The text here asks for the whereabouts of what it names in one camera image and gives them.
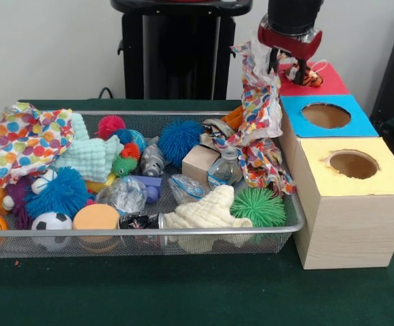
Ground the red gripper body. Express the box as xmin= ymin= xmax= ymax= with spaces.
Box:
xmin=257 ymin=15 xmax=323 ymax=61

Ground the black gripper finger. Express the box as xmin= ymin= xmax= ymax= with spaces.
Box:
xmin=267 ymin=47 xmax=281 ymax=75
xmin=297 ymin=59 xmax=309 ymax=85

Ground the orange plush toy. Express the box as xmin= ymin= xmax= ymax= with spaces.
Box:
xmin=283 ymin=59 xmax=329 ymax=88

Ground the colourful dotted cloth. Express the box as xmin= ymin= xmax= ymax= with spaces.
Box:
xmin=0 ymin=101 xmax=75 ymax=187
xmin=236 ymin=135 xmax=296 ymax=196
xmin=230 ymin=39 xmax=283 ymax=139

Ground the multicoloured spiky caterpillar toy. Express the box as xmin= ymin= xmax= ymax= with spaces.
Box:
xmin=95 ymin=115 xmax=142 ymax=177

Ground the mint green knitted cloth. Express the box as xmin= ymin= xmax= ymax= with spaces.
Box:
xmin=52 ymin=111 xmax=126 ymax=183

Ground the wooden box with three holes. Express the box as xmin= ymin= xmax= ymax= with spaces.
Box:
xmin=277 ymin=62 xmax=394 ymax=270

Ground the shallow metal mesh bin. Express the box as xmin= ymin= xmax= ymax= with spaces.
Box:
xmin=0 ymin=110 xmax=306 ymax=258

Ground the blue spiky ball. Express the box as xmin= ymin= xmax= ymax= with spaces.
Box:
xmin=157 ymin=117 xmax=205 ymax=167
xmin=23 ymin=166 xmax=90 ymax=220

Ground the green spiky ball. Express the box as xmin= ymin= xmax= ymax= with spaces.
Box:
xmin=230 ymin=187 xmax=287 ymax=228

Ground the cream knitted cloth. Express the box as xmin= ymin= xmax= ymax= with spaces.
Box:
xmin=164 ymin=185 xmax=254 ymax=229

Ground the orange foam cylinder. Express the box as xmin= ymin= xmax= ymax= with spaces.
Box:
xmin=72 ymin=203 xmax=120 ymax=231

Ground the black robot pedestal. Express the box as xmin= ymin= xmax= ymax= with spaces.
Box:
xmin=109 ymin=0 xmax=254 ymax=101

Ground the black cable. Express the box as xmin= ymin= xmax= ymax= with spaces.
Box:
xmin=97 ymin=86 xmax=116 ymax=100

